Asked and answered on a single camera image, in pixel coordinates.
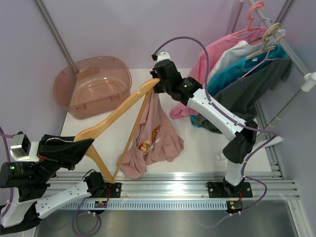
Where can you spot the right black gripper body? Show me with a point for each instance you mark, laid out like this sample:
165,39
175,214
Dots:
160,87

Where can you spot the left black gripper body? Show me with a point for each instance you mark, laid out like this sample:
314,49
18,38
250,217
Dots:
51,166

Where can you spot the dusty pink printed t-shirt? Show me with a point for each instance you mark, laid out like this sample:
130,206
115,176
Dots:
155,140

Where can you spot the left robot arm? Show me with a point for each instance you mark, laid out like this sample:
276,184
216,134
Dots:
35,163

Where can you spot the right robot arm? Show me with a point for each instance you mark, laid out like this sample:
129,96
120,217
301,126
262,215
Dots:
189,92

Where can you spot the bright pink t-shirt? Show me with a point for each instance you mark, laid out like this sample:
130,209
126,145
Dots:
207,61

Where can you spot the white t-shirt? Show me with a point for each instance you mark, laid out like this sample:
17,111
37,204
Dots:
233,55

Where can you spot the dark grey t-shirt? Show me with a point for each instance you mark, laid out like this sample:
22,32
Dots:
247,96

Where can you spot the teal t-shirt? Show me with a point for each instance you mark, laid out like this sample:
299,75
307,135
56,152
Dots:
229,74

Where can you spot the thin pink hanger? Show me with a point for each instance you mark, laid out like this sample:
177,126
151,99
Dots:
266,55

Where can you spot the pink plastic hanger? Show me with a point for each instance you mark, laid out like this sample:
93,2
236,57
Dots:
250,22

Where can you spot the transparent brown plastic basket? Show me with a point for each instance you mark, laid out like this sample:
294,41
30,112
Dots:
92,86

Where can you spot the metal clothes rack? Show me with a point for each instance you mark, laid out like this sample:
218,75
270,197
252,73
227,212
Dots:
309,78

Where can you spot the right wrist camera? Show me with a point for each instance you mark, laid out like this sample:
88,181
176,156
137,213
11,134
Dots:
160,56

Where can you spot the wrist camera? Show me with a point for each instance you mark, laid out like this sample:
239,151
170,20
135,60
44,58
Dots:
160,56
20,147

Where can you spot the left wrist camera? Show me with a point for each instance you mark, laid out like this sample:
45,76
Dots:
20,147

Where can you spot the white slotted cable duct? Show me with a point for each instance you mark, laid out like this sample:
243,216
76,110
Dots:
148,205

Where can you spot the aluminium mounting rail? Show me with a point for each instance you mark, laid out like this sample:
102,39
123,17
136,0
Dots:
192,186

